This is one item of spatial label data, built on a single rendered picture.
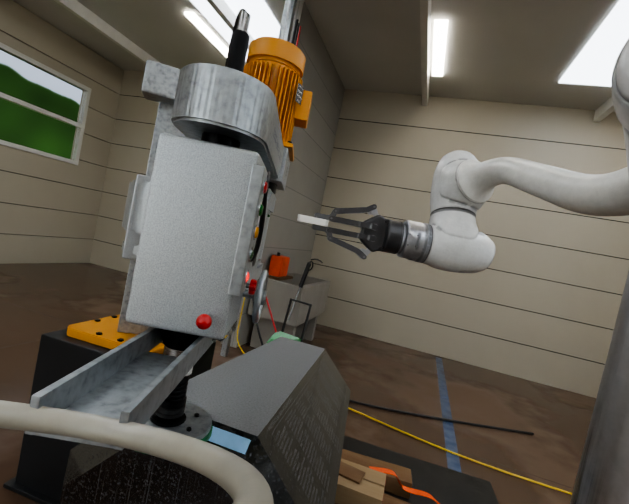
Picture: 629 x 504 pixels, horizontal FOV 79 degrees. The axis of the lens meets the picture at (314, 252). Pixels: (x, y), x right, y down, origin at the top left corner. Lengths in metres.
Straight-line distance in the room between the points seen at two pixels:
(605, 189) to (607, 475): 0.38
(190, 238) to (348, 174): 5.82
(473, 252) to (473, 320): 5.54
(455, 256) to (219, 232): 0.51
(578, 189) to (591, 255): 6.01
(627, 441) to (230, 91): 0.80
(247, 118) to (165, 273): 0.37
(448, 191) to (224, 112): 0.51
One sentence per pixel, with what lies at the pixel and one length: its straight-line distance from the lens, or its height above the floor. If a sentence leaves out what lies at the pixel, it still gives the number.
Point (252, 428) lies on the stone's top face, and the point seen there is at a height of 0.87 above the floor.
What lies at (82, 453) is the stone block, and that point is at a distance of 1.49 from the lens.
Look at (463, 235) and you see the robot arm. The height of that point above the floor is 1.50.
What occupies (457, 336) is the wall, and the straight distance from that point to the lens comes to 6.44.
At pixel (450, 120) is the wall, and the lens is 6.70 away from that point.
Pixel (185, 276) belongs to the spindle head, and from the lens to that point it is 0.87.
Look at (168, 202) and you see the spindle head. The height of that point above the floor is 1.44.
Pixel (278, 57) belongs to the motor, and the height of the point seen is 2.07.
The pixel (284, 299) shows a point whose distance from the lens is 4.39.
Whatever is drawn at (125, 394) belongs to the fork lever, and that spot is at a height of 1.12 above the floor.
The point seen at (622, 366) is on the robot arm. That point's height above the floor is 1.37.
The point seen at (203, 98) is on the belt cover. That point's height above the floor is 1.66.
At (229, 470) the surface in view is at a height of 1.20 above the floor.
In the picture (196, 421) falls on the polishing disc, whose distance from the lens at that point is 1.08.
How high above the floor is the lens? 1.43
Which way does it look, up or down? 2 degrees down
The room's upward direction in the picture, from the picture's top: 11 degrees clockwise
